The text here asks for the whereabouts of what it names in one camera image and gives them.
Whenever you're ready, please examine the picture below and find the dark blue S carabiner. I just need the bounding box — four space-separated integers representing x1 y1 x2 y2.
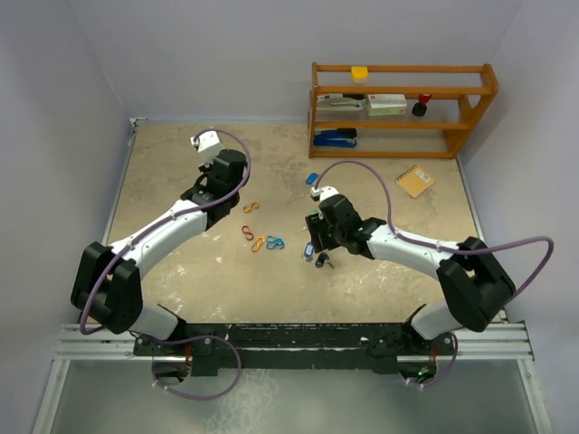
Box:
266 239 285 250

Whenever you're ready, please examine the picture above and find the blue key tag with keys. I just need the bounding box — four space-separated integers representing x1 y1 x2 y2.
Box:
302 242 315 262

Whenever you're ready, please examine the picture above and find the black base frame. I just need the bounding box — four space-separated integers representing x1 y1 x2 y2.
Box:
134 323 455 376

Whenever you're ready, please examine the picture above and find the yellow spiral notebook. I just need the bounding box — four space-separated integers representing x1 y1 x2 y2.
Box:
396 165 434 198

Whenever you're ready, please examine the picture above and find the aluminium rail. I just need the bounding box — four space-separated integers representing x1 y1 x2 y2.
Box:
53 323 537 362

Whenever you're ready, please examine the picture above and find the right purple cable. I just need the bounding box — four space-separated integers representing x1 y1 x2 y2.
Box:
314 160 555 313

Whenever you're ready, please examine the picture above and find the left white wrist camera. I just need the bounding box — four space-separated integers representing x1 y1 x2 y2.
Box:
190 131 223 165

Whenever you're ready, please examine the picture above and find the wooden shelf rack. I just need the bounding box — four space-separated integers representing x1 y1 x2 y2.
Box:
308 63 499 159

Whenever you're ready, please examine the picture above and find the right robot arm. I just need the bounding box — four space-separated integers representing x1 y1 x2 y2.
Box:
306 186 516 354

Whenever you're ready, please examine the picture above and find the orange s carabiner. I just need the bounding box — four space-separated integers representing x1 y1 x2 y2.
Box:
251 236 266 252
242 202 260 213

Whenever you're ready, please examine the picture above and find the yellow block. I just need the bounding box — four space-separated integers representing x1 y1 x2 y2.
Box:
350 66 369 84

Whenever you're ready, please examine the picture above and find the blue stapler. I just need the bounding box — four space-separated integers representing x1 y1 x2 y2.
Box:
313 128 357 148

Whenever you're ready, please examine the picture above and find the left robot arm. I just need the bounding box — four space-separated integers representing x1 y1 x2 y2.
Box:
71 149 250 354

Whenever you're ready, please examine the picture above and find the grey stapler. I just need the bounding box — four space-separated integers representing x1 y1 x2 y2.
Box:
317 93 365 111

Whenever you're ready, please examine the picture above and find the red S carabiner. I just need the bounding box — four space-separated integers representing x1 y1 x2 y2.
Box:
241 225 254 241

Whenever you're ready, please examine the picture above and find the blue key tag far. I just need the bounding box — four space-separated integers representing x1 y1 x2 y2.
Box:
306 173 318 185

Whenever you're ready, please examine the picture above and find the black key fob with key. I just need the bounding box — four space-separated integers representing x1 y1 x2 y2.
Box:
315 252 335 269

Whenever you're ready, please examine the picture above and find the white red box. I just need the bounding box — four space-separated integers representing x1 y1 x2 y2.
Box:
365 94 407 117

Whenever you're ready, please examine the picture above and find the red black stamp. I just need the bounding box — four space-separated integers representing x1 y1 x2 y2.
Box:
412 94 432 118

